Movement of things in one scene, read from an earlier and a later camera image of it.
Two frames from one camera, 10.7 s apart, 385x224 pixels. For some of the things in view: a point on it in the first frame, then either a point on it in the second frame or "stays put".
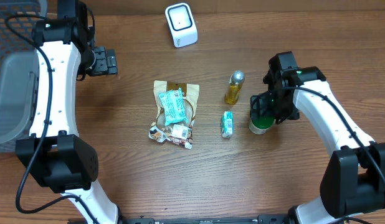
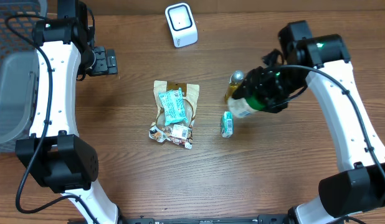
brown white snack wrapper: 180,134 stays put
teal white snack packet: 173,106 stays put
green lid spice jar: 259,125 -> 242,107
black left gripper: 107,65 stays put
